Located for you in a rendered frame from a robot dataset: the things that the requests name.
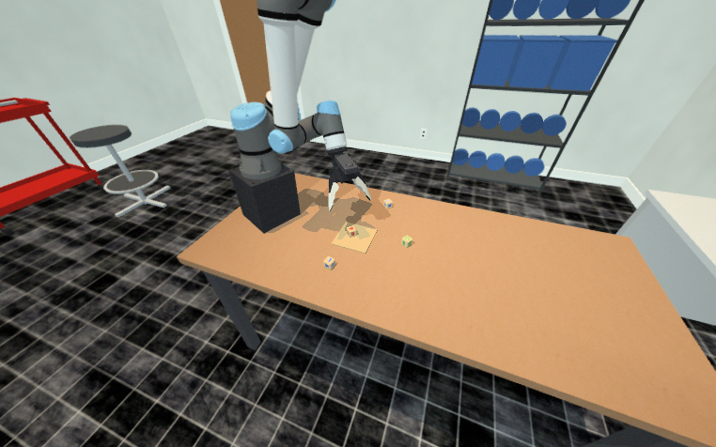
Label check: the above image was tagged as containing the tan flat mat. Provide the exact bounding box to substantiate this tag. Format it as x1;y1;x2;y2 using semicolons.
332;222;378;254

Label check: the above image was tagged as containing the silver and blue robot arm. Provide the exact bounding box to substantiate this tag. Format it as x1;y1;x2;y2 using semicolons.
230;0;347;179

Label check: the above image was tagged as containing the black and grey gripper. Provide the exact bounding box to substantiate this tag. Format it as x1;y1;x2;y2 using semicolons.
328;146;371;211

